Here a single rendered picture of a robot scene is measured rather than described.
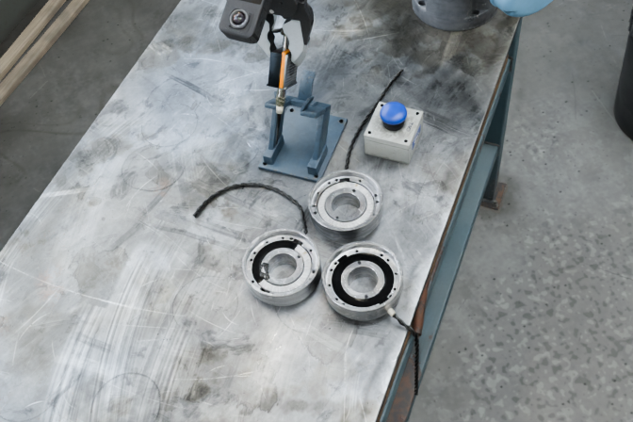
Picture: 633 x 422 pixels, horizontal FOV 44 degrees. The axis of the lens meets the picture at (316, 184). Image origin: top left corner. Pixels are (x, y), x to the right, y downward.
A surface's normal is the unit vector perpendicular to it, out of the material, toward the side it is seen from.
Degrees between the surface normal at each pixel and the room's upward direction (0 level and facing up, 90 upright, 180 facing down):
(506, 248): 0
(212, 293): 0
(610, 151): 0
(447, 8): 72
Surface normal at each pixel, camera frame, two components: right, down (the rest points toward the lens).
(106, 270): -0.10, -0.59
